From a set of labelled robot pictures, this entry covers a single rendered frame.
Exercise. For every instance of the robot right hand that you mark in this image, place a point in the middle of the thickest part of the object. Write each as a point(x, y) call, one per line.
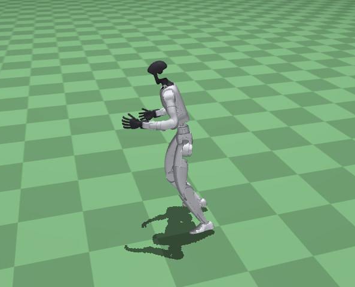
point(149, 114)

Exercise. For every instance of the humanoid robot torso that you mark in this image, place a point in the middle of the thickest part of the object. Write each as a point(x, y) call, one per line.
point(183, 131)

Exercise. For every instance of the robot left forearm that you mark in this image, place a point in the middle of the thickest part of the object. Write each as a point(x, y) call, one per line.
point(159, 125)

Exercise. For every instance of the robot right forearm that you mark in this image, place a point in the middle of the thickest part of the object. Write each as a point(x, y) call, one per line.
point(162, 111)

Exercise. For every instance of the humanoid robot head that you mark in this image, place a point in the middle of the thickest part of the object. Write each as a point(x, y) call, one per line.
point(157, 68)

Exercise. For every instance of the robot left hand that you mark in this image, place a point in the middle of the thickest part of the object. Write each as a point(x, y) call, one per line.
point(134, 123)

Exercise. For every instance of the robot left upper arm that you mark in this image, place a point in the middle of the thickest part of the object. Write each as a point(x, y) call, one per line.
point(169, 100)

